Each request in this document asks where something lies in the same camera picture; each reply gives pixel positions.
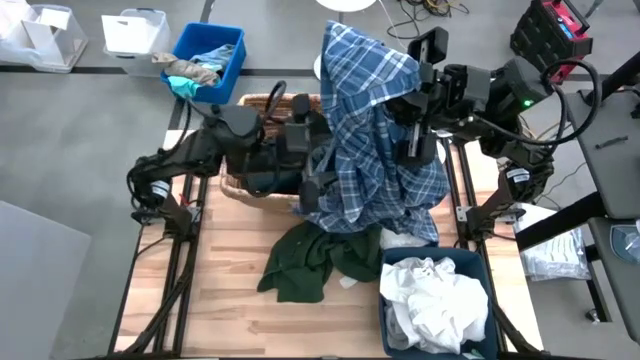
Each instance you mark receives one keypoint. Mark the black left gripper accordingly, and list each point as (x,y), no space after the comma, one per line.
(299,140)

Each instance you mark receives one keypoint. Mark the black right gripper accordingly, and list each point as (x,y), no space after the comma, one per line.
(460,92)

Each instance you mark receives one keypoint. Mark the blue plaid shirt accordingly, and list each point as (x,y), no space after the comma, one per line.
(370,150)

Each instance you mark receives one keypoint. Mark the dark green shirt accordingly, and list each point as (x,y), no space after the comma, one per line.
(310,260)

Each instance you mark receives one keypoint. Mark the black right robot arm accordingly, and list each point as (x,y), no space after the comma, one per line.
(520,87)

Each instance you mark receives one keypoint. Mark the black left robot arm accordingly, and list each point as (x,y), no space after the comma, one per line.
(200,150)

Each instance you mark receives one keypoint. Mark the woven wicker basket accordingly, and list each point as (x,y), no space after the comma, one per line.
(260,202)

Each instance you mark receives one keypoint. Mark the navy fabric bin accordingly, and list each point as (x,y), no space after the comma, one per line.
(440,252)

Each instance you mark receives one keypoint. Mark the red and black toolbox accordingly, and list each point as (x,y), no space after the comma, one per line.
(550,30)

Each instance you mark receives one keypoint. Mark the light blue cloth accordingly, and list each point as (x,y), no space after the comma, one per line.
(215,57)

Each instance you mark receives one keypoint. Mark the teal cloth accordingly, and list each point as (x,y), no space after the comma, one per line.
(182,86)

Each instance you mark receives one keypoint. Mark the tan cloth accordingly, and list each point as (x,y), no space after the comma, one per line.
(192,70)

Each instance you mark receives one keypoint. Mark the blue plastic bin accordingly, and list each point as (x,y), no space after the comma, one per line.
(205,37)

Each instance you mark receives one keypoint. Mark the black pen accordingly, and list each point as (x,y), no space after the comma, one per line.
(611,142)

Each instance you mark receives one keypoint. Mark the clear plastic bag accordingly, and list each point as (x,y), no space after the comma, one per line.
(555,255)

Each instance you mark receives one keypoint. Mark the black diagonal pole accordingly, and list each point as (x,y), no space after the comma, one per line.
(617,80)

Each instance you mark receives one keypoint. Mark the grey side table top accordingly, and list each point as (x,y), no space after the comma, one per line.
(620,175)
(625,300)

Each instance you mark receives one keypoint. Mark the clear bin with white lid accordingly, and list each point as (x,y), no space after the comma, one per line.
(132,35)

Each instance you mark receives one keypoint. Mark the clear plastic lid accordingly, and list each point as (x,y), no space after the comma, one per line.
(627,245)

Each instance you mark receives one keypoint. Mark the grey flat board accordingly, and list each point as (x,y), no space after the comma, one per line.
(40,290)

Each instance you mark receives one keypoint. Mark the clear plastic storage box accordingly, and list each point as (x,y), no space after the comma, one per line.
(50,40)

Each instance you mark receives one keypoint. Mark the black aluminium mounting frame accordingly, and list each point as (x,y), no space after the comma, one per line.
(174,260)
(515,336)

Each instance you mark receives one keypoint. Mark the black table leg frame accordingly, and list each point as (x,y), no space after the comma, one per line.
(560,222)

